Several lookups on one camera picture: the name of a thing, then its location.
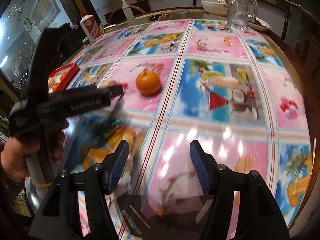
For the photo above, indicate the white spray bottle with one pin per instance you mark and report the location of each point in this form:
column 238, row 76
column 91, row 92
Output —
column 127, row 11

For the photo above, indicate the colourful fruit print tablecloth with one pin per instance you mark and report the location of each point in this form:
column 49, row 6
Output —
column 232, row 91

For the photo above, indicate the red rimmed white tray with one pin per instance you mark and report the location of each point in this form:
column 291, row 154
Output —
column 71, row 69

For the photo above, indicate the clear glass pitcher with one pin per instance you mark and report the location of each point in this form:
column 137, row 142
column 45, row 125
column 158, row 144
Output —
column 237, row 13

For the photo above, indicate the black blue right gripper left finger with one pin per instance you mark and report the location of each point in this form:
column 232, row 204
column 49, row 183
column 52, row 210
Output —
column 58, row 217

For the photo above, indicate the beige cake piece in tray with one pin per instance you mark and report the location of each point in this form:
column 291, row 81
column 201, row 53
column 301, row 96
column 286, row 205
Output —
column 51, row 82

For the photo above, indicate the black ashtray on table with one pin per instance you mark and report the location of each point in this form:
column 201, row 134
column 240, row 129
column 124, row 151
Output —
column 154, row 18

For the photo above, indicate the beige cake piece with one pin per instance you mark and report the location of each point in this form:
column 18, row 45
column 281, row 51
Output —
column 51, row 82
column 108, row 83

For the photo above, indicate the small white dish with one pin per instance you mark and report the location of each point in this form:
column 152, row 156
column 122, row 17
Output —
column 259, row 25

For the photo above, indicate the white ceramic bowl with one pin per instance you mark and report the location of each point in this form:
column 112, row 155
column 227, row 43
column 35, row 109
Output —
column 216, row 7

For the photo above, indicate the beige cake piece back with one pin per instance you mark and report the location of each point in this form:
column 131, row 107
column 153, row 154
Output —
column 108, row 83

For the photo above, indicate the orange mandarin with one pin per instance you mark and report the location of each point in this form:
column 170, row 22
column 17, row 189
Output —
column 63, row 75
column 148, row 82
column 55, row 86

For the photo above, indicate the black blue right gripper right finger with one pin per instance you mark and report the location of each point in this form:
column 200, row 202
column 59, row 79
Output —
column 259, row 215

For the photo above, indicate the person's left hand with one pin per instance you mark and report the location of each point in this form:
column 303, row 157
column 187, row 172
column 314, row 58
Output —
column 12, row 156

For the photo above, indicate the white red liquor bottle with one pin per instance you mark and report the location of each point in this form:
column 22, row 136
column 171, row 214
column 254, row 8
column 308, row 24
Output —
column 90, row 27

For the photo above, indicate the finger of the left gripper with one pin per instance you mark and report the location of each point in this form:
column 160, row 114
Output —
column 80, row 89
column 114, row 91

